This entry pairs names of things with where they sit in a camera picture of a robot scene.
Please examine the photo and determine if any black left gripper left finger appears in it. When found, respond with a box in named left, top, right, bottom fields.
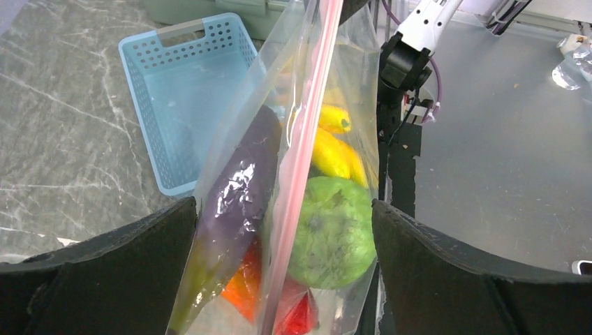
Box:
left=1, top=197, right=196, bottom=334

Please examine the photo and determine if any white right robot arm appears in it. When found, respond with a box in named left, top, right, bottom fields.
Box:
left=379, top=0, right=462, bottom=91

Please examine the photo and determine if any clear zip top bag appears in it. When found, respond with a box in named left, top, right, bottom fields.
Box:
left=185, top=1, right=380, bottom=334

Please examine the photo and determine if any green lime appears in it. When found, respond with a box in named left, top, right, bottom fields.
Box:
left=288, top=176, right=376, bottom=290

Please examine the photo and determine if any aluminium frame rail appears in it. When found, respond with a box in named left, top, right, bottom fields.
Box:
left=369, top=0, right=592, bottom=36

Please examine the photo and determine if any yellow banana bunch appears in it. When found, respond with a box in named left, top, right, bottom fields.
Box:
left=311, top=88, right=369, bottom=188

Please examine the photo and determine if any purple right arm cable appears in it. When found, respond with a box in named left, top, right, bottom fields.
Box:
left=380, top=0, right=443, bottom=126

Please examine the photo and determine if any clear plastic water bottle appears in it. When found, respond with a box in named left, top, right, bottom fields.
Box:
left=551, top=34, right=591, bottom=91

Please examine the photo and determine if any white smartphone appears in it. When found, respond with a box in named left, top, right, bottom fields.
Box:
left=571, top=260, right=592, bottom=275

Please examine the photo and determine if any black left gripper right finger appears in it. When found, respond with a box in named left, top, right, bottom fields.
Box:
left=371, top=200, right=591, bottom=334

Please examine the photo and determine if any blue plastic basket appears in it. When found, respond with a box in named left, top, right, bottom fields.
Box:
left=118, top=13, right=257, bottom=198

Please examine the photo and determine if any purple eggplant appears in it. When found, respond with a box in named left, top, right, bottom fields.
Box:
left=166, top=105, right=282, bottom=334

